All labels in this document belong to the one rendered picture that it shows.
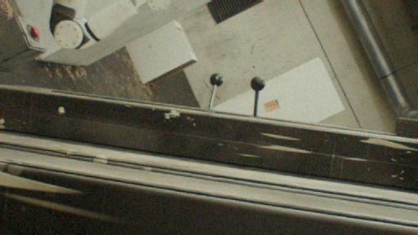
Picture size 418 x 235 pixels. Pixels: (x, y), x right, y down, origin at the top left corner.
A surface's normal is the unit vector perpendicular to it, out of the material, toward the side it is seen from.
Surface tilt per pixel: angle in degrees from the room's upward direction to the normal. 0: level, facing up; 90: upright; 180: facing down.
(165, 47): 90
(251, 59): 90
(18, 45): 90
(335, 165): 90
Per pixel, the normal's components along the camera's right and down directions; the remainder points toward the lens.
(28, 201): -0.17, 0.03
